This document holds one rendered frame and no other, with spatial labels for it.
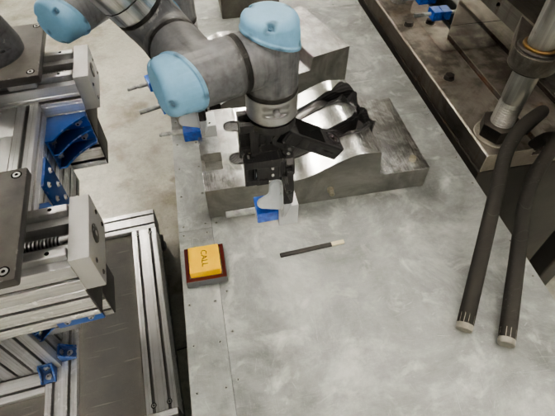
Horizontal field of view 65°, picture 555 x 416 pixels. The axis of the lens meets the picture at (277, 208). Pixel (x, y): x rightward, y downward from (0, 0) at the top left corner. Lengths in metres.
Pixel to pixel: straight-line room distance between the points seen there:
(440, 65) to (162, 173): 1.36
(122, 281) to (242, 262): 0.81
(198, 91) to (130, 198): 1.66
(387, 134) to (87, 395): 1.13
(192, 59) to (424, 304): 0.62
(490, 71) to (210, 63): 1.14
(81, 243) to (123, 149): 1.68
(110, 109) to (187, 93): 2.17
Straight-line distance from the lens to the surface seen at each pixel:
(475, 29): 1.60
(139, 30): 0.63
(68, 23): 0.81
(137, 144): 2.42
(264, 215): 0.80
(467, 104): 1.39
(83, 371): 1.55
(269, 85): 0.59
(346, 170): 0.95
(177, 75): 0.53
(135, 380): 1.49
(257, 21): 0.56
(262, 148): 0.69
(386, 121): 1.13
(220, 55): 0.55
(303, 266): 0.90
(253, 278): 0.88
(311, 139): 0.69
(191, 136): 1.03
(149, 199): 2.13
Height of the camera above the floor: 1.57
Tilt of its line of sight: 51 degrees down
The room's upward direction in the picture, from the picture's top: straight up
